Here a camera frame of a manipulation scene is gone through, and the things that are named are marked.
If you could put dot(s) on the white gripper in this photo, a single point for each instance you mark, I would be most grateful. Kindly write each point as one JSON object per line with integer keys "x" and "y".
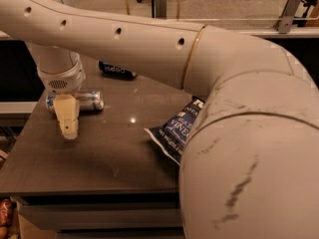
{"x": 63, "y": 81}

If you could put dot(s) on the Red Bull can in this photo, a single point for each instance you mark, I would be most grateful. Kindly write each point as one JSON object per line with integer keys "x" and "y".
{"x": 88, "y": 101}

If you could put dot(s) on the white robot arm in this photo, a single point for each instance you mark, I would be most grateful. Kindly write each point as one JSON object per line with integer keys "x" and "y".
{"x": 249, "y": 169}

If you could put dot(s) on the blue Pepsi can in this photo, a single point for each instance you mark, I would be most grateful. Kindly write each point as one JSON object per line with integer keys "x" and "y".
{"x": 115, "y": 71}

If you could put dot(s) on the blue kettle chips bag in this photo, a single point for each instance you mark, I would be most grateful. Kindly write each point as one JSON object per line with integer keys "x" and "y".
{"x": 172, "y": 135}

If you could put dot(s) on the grey table drawer cabinet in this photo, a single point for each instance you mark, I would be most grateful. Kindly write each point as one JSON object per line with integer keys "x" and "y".
{"x": 105, "y": 216}

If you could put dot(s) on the red snack bag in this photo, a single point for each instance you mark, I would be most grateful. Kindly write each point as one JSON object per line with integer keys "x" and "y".
{"x": 6, "y": 212}

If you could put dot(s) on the glass railing panel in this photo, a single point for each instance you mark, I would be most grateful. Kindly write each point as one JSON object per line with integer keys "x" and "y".
{"x": 229, "y": 14}

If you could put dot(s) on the centre metal glass bracket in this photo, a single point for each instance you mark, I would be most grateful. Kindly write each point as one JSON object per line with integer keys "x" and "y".
{"x": 160, "y": 8}

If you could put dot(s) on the metal glass bracket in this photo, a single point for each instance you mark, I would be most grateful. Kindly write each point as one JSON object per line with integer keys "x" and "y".
{"x": 160, "y": 8}
{"x": 285, "y": 21}

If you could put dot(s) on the right metal glass bracket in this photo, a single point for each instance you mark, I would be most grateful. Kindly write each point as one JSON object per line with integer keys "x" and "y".
{"x": 285, "y": 21}

